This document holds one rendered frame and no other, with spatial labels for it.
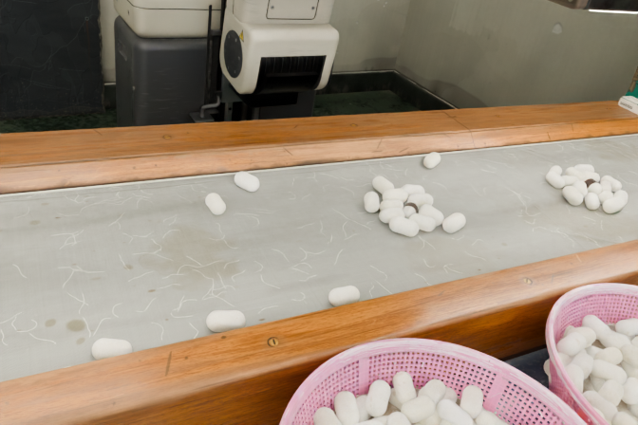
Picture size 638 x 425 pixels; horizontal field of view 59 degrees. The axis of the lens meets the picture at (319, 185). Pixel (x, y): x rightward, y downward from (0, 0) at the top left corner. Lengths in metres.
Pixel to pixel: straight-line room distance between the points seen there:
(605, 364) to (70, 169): 0.63
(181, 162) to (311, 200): 0.18
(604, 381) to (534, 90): 2.16
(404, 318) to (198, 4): 1.08
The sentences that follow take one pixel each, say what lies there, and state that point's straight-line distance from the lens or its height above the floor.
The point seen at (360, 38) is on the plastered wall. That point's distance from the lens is 3.22.
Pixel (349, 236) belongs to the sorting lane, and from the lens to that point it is 0.70.
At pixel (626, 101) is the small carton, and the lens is 1.40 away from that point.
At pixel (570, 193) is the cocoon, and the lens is 0.93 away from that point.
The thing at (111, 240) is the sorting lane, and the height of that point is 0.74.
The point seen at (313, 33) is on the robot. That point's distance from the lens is 1.29.
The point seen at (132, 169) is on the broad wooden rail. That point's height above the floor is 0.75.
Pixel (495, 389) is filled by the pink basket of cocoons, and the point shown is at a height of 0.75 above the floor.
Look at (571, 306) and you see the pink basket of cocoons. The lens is 0.69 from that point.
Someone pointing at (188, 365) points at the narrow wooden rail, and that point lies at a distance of 0.49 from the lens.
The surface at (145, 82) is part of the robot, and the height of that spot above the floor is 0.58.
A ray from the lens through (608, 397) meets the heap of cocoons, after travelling 0.63.
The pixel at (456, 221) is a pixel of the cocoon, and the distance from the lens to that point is 0.75.
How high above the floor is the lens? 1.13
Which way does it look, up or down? 30 degrees down
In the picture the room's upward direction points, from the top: 10 degrees clockwise
